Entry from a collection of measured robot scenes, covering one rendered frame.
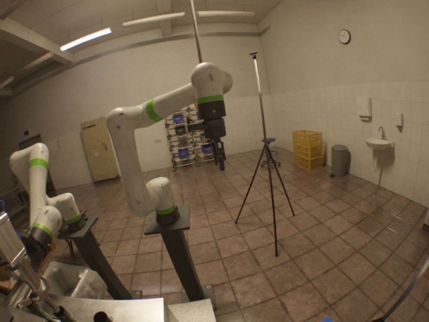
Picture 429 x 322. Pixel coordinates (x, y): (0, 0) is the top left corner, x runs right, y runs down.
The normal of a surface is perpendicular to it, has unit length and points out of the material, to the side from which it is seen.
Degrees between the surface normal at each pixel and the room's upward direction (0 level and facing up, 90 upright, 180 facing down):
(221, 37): 90
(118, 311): 0
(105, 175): 90
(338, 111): 90
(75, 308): 0
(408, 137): 90
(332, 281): 0
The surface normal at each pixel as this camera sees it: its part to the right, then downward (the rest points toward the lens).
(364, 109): -0.97, 0.19
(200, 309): -0.14, -0.95
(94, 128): 0.21, 0.24
